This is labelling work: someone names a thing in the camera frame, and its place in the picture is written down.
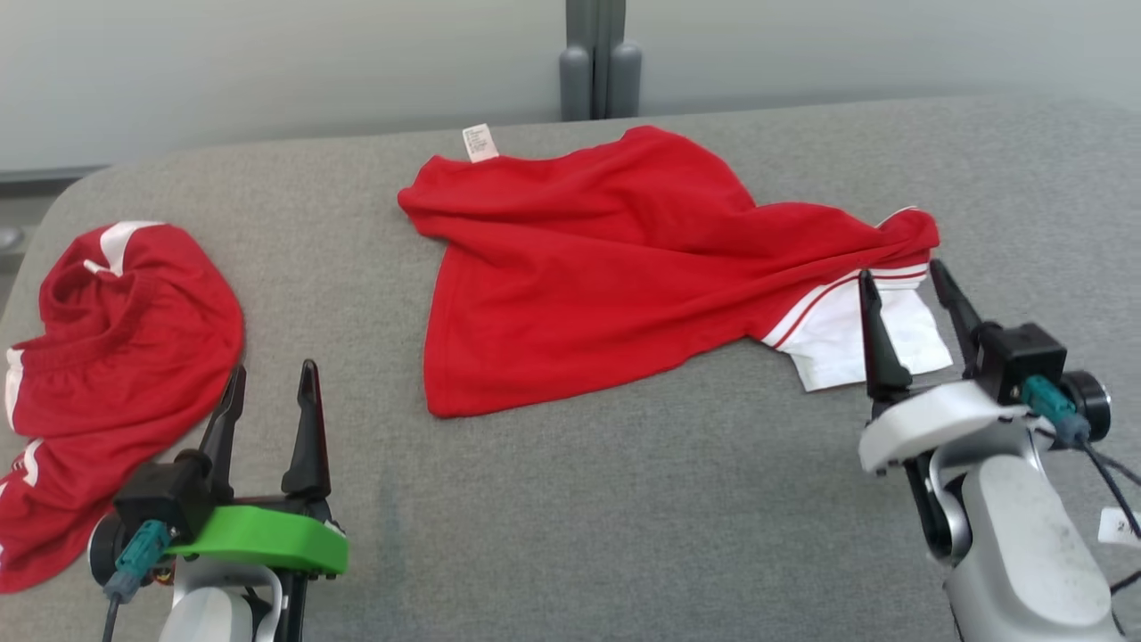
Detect red jersey with white sleeves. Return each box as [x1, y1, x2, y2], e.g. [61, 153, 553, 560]
[397, 123, 955, 419]

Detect left black cable teal plug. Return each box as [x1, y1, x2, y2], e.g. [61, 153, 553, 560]
[101, 520, 176, 642]

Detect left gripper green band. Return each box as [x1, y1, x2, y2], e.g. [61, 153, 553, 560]
[165, 359, 350, 577]

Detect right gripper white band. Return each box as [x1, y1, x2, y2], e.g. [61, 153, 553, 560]
[858, 259, 1035, 474]

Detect red shorts with white stripes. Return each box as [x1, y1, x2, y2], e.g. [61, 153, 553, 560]
[0, 220, 246, 595]

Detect grey partition base rail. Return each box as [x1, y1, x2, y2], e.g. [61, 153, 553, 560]
[0, 165, 110, 185]

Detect right black cable teal plug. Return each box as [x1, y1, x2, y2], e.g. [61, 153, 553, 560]
[1021, 374, 1141, 597]

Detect black cable teal plug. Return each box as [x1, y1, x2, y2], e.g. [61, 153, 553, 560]
[1021, 374, 1141, 597]
[101, 520, 176, 642]

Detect white label tag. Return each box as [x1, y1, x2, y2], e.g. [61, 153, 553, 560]
[1098, 506, 1141, 547]

